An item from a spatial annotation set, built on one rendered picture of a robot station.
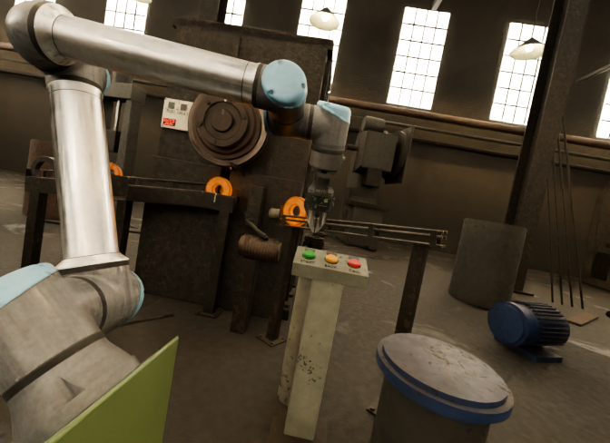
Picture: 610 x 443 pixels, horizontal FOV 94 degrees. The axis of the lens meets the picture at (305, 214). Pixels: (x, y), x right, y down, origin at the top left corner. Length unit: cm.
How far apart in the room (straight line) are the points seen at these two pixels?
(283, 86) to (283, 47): 141
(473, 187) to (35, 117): 1218
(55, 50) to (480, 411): 115
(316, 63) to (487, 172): 733
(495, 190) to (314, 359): 821
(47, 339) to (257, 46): 179
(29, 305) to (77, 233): 22
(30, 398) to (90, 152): 51
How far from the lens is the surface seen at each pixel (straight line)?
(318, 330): 99
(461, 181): 855
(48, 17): 85
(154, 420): 81
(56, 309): 68
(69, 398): 65
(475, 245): 348
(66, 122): 91
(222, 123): 169
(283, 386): 127
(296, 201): 149
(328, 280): 93
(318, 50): 201
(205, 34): 218
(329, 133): 75
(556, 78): 549
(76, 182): 86
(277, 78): 63
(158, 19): 1017
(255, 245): 153
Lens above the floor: 79
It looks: 3 degrees down
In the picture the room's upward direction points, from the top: 10 degrees clockwise
